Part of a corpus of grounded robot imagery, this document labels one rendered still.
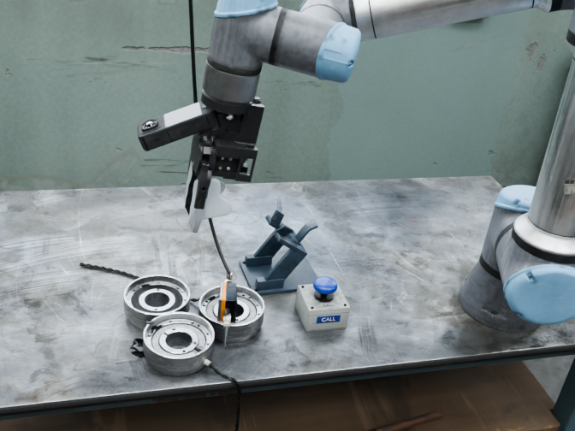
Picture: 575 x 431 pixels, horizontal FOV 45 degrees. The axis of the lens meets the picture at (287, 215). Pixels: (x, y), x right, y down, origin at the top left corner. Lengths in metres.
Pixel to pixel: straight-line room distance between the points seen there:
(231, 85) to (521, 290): 0.50
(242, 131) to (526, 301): 0.47
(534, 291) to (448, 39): 1.98
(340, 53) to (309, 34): 0.05
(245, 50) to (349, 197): 0.69
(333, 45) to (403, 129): 2.10
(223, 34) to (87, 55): 1.70
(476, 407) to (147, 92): 1.71
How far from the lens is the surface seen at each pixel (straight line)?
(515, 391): 1.54
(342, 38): 0.92
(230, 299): 1.07
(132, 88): 2.64
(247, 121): 0.98
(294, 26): 0.92
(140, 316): 1.10
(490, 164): 3.29
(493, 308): 1.25
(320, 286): 1.12
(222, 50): 0.93
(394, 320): 1.20
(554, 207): 1.02
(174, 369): 1.03
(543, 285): 1.04
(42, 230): 1.38
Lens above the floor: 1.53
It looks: 30 degrees down
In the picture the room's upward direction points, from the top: 7 degrees clockwise
